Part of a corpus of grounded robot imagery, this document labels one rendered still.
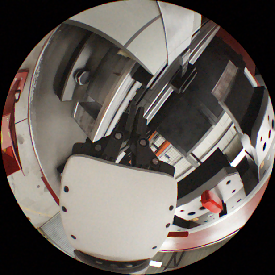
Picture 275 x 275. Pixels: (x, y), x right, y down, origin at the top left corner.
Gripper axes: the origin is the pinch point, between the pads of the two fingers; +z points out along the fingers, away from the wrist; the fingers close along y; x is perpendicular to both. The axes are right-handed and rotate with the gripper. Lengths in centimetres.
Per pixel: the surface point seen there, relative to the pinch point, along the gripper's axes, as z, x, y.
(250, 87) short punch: 5.6, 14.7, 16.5
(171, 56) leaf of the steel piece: 8.4, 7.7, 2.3
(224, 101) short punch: 3.8, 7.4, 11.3
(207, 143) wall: 206, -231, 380
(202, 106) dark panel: 41, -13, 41
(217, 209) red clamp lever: -10.7, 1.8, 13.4
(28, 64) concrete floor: 35, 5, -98
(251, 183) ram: -9.5, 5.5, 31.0
